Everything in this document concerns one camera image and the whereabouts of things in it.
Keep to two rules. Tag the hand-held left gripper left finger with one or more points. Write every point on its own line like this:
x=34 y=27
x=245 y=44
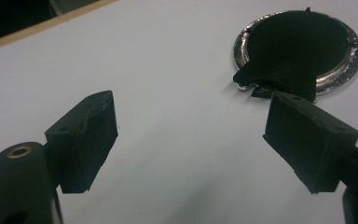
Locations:
x=84 y=140

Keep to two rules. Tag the white board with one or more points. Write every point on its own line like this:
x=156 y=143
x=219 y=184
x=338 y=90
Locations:
x=174 y=77

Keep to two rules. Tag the black cloth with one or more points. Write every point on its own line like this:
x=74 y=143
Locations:
x=295 y=46

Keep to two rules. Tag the wooden table edge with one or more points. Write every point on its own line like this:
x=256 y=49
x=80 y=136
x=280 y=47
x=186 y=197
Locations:
x=43 y=26

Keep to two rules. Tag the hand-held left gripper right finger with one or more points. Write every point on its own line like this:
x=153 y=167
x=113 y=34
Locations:
x=307 y=140

